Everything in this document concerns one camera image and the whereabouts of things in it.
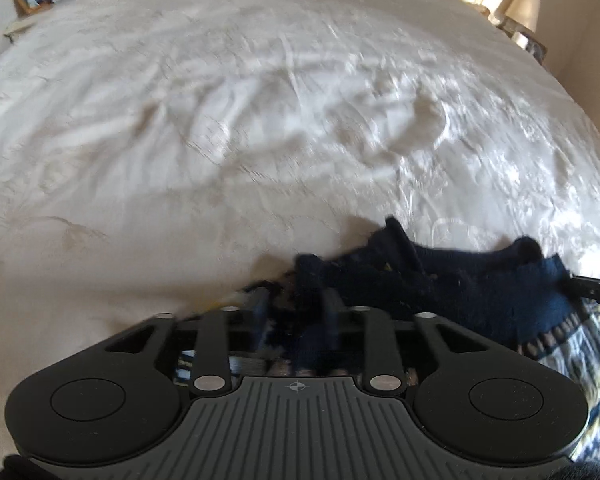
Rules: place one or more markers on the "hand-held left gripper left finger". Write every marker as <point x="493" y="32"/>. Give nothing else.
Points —
<point x="257" y="320"/>

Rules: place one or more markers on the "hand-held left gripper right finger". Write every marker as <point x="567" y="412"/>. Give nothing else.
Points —
<point x="331" y="317"/>

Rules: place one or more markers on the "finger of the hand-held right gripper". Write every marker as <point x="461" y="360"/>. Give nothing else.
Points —
<point x="595" y="290"/>

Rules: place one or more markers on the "navy yellow white patterned sweater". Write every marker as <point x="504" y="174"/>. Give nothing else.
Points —
<point x="460" y="290"/>

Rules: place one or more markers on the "white bedspread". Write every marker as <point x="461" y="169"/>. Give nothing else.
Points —
<point x="230" y="125"/>

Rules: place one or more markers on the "table lamp with cream shade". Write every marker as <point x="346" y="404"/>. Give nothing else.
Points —
<point x="522" y="10"/>

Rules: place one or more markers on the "cream nightstand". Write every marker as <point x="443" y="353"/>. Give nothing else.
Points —
<point x="30" y="22"/>

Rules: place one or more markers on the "dark picture frame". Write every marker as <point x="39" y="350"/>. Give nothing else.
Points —
<point x="536" y="50"/>

